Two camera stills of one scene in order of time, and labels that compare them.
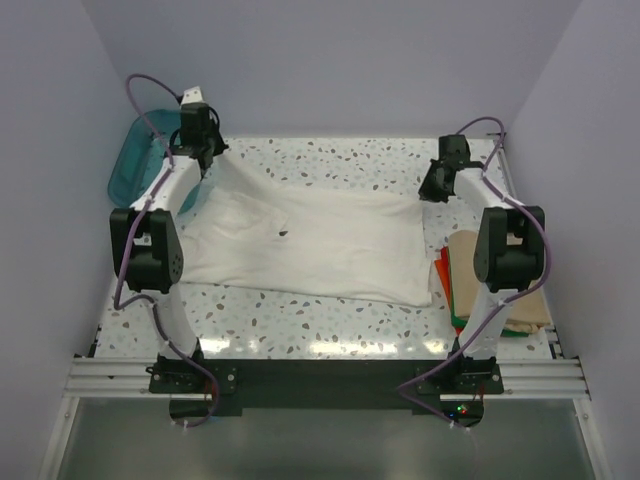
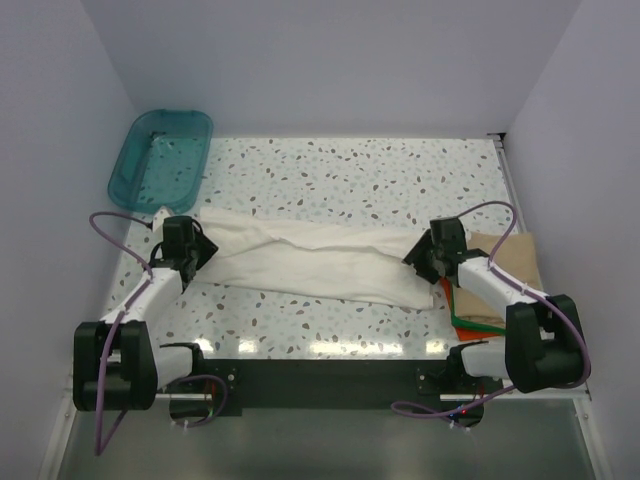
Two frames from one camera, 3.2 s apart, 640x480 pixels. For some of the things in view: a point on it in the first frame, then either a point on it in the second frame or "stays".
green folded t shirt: (460, 322) stays
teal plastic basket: (138, 156) stays
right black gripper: (426, 192) -> (415, 256)
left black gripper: (221, 146) -> (207, 249)
